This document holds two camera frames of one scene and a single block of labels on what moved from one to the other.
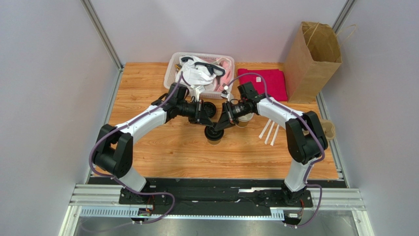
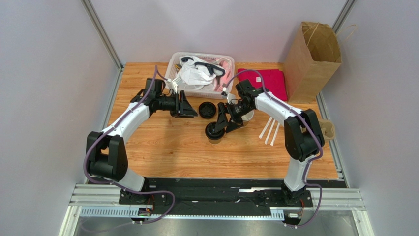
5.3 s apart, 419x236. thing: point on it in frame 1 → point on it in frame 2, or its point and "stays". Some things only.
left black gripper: [199, 116] → [186, 110]
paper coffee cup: [214, 142] stays
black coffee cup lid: [212, 134] stays
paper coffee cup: [244, 120] stays
